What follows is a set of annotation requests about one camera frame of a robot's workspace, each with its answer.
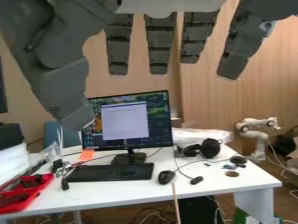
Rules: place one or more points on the thin stick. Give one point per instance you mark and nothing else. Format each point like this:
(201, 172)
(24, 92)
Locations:
(177, 206)

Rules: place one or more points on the white plastic bag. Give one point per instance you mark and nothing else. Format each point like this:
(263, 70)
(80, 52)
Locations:
(190, 135)

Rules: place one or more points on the black case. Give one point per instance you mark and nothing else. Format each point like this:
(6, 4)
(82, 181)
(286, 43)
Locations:
(9, 135)

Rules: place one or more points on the small white jointed device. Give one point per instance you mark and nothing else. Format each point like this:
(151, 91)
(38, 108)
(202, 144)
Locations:
(256, 133)

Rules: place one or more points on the small black object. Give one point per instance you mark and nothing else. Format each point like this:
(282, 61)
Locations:
(65, 184)

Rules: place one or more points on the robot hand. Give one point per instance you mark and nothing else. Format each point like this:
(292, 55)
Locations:
(53, 50)

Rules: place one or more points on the black headphones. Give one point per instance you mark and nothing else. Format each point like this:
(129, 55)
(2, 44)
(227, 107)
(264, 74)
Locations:
(207, 147)

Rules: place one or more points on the black keyboard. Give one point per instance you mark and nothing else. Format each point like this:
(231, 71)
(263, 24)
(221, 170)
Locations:
(110, 172)

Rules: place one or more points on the white desk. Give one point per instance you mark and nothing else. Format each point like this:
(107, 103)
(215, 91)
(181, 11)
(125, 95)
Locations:
(133, 195)

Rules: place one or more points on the orange paper note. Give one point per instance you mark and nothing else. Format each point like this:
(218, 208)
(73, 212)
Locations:
(86, 155)

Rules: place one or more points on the teal chair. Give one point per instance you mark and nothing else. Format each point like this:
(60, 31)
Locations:
(50, 133)

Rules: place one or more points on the red tray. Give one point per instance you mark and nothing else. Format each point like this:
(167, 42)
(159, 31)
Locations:
(41, 180)
(17, 200)

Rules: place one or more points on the black mouse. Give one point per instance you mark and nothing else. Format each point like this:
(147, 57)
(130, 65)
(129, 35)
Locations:
(166, 177)

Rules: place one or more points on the computer screen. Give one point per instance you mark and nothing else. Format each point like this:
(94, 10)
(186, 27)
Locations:
(126, 120)

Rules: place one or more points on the white foam stack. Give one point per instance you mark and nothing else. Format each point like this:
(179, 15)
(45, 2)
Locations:
(13, 163)

